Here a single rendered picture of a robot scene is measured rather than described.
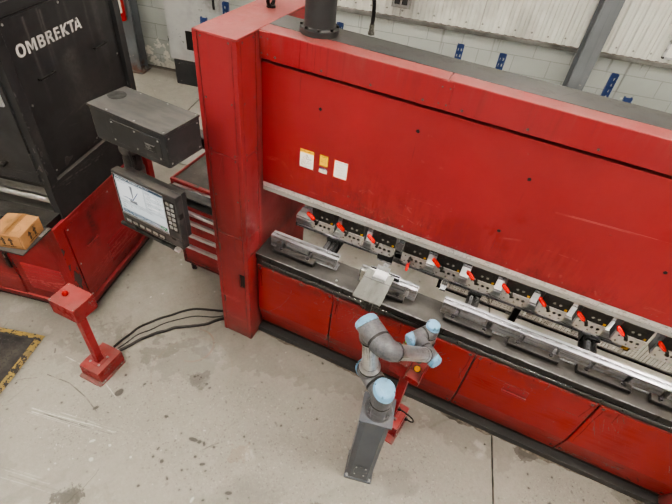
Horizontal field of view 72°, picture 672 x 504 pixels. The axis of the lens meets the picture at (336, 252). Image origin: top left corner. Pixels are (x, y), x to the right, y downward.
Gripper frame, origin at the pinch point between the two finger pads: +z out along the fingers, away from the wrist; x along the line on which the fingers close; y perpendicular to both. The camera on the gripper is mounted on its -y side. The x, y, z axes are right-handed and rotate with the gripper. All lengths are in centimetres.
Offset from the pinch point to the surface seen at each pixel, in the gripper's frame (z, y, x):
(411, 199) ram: -76, 38, 40
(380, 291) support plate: -14.6, 19.5, 39.8
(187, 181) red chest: -12, 26, 211
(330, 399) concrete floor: 83, -16, 48
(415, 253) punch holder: -41, 36, 29
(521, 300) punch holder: -35, 45, -33
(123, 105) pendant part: -113, -28, 173
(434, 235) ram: -58, 39, 22
